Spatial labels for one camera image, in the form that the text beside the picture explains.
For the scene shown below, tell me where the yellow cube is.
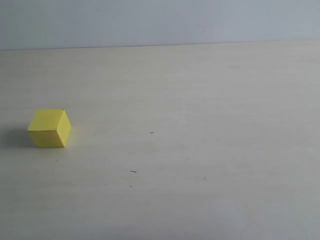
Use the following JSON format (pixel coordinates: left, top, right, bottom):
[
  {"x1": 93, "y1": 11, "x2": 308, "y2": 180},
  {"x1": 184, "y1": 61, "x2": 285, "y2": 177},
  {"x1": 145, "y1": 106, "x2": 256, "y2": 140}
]
[{"x1": 27, "y1": 109, "x2": 72, "y2": 148}]

